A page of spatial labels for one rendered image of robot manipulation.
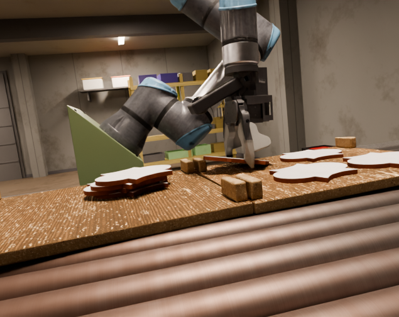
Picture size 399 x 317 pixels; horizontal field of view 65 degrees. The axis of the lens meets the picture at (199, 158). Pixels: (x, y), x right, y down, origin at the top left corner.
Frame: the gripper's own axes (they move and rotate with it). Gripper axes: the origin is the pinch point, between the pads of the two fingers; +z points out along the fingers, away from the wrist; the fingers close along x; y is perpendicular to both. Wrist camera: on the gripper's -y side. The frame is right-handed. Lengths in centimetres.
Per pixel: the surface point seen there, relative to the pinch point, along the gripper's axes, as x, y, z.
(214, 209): -24.8, -13.5, 2.3
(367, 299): -45.7, -9.6, 4.0
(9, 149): 824, -273, 17
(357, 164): -17.3, 15.4, 0.1
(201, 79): 589, 170, -106
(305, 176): -19.6, 3.4, 0.5
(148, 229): -25.0, -22.1, 3.5
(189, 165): 3.1, -9.8, -0.2
